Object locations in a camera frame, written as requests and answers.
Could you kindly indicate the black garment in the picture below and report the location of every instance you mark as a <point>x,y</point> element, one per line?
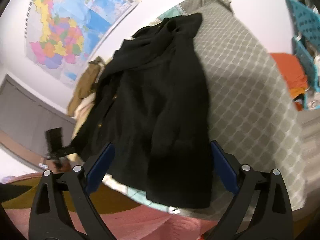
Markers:
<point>155,105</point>

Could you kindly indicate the dark yellow fabric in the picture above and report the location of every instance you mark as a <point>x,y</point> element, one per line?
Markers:
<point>117,200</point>

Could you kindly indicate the orange cloth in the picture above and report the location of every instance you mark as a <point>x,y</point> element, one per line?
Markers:
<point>287,72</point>

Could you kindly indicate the cream garment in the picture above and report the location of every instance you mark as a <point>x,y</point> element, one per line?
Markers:
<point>83,110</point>

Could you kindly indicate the mustard garment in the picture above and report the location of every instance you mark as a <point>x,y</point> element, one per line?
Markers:
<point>87,85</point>

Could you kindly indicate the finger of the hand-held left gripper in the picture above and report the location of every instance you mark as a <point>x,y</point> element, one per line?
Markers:
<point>69,150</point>

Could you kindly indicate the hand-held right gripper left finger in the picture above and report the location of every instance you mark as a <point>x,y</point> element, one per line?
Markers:
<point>100,165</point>

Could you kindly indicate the grey wooden door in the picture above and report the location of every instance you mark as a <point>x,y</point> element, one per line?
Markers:
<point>30,115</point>

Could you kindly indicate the colourful wall map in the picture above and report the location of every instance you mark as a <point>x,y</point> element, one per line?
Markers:
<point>55,30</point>

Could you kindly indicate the blue plastic hanging basket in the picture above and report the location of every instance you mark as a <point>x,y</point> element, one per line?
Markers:
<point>303,17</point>
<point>306,60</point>

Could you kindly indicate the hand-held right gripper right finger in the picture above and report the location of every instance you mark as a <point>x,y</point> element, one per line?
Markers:
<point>225,167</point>

